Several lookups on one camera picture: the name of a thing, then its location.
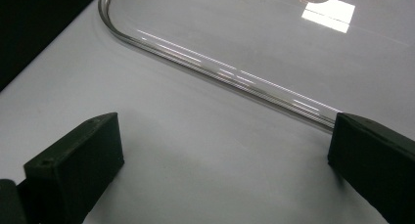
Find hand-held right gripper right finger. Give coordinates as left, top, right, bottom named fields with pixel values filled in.
left=327, top=112, right=415, bottom=224

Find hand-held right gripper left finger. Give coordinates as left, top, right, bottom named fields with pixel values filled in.
left=16, top=112, right=125, bottom=224

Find clear glass tray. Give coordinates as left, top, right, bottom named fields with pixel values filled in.
left=98, top=0, right=415, bottom=142

